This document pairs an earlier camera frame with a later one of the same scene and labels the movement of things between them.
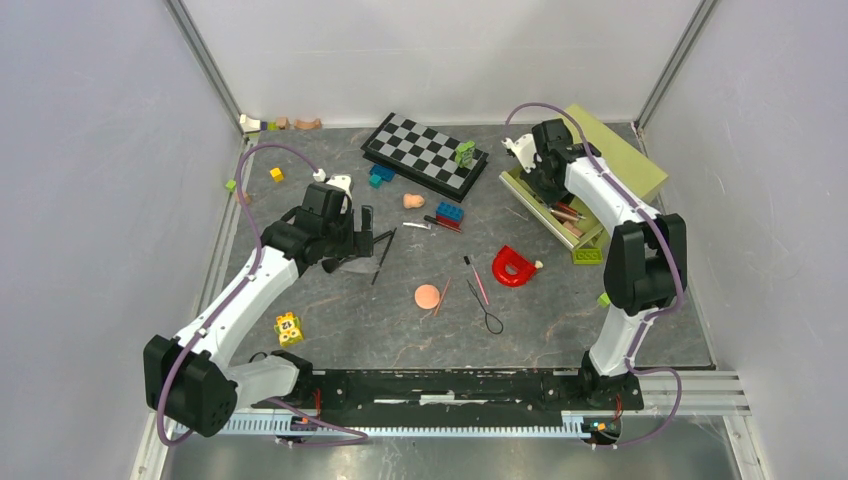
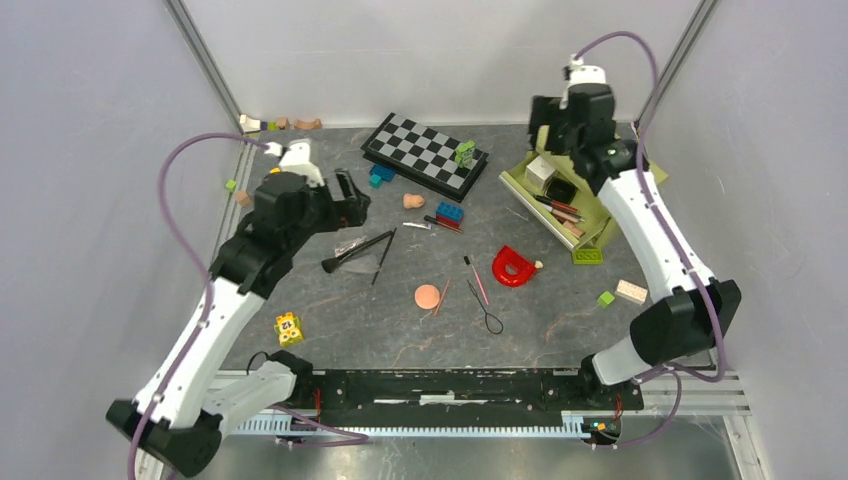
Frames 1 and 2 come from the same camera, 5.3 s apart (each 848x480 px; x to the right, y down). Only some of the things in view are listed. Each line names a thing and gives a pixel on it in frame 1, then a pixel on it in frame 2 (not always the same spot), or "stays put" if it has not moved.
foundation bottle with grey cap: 573,228 stays put
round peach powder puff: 427,296 stays put
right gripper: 530,178 → 547,111
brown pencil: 442,297 stays put
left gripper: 347,248 → 350,211
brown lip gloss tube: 563,215 stays put
